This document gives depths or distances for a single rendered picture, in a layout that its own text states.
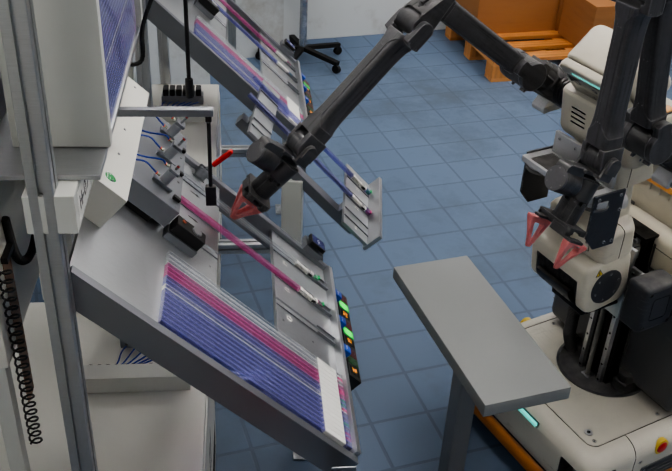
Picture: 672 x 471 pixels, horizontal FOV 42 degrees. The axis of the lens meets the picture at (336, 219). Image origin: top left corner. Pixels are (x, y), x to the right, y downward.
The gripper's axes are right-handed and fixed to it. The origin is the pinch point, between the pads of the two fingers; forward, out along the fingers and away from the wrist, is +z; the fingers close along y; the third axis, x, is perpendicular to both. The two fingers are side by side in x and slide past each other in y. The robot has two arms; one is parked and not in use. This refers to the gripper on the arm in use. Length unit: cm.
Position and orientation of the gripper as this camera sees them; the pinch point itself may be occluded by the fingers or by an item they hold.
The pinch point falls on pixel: (234, 214)
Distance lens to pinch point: 217.0
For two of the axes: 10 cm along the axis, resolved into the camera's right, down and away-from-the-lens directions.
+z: -7.2, 6.2, 3.1
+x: 6.9, 5.8, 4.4
